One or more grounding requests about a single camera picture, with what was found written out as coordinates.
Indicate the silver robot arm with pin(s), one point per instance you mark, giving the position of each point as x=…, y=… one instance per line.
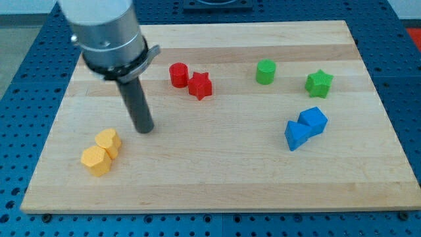
x=109, y=35

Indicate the red star block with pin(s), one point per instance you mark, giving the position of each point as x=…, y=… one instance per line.
x=200, y=85

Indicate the green star block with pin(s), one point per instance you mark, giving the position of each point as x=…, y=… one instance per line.
x=318, y=84

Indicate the wooden board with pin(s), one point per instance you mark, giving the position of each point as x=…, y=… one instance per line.
x=228, y=152

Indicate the red cylinder block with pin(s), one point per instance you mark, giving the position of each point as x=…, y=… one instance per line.
x=179, y=75

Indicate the green cylinder block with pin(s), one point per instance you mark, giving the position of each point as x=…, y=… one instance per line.
x=265, y=73

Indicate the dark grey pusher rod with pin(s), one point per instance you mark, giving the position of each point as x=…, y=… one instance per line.
x=136, y=104

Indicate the blue triangle block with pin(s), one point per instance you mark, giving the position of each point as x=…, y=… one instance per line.
x=296, y=134

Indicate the blue cube block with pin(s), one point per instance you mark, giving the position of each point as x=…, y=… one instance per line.
x=315, y=119

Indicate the yellow heart block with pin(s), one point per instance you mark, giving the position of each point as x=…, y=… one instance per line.
x=109, y=140

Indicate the yellow hexagon block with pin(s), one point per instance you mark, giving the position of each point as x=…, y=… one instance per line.
x=96, y=160

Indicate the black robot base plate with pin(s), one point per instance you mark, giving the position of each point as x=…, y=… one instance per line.
x=198, y=5

